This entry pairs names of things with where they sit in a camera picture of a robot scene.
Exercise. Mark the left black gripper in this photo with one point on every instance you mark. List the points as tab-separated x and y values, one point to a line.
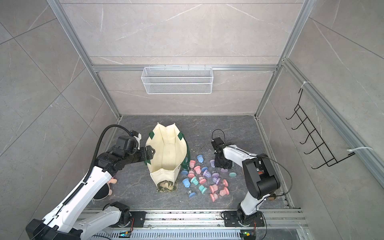
150	154

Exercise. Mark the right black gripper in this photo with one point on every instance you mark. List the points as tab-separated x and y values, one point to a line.
217	164

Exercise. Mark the cream canvas tote bag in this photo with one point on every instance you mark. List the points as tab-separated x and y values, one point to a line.
172	154

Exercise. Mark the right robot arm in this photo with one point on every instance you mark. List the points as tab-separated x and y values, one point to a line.
261	179

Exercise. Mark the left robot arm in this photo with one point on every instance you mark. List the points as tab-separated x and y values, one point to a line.
62	222

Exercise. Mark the pink hourglass front right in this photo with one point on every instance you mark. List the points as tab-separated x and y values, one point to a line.
224	192

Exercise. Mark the teal hourglass front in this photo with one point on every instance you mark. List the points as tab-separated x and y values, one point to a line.
203	189

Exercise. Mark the pink toy at left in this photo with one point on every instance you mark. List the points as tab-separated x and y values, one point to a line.
106	189

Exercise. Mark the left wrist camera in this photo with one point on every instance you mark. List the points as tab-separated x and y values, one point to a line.
137	137

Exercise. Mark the white wire mesh basket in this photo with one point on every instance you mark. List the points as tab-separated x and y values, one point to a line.
177	80

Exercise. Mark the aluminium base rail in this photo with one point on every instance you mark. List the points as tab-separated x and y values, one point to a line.
270	224

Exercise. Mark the black wire hook rack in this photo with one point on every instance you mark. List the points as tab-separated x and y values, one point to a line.
328	159

